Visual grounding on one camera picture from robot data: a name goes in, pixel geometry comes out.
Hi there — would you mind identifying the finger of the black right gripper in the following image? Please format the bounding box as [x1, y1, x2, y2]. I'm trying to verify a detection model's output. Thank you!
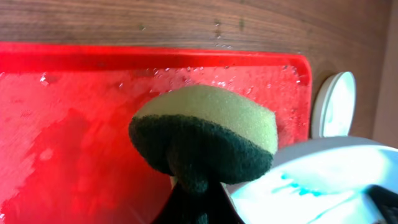
[366, 185, 397, 224]

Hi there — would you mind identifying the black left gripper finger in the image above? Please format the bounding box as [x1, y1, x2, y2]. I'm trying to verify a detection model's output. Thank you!
[152, 183, 244, 224]

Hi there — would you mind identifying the white plate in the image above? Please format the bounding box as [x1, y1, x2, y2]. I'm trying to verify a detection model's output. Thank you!
[311, 72, 356, 139]
[227, 137, 397, 223]

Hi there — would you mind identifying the green sponge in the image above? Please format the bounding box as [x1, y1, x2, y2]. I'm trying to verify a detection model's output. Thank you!
[128, 85, 278, 194]

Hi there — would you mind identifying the red plastic tray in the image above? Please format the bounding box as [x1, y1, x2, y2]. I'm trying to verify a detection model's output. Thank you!
[1, 42, 312, 223]

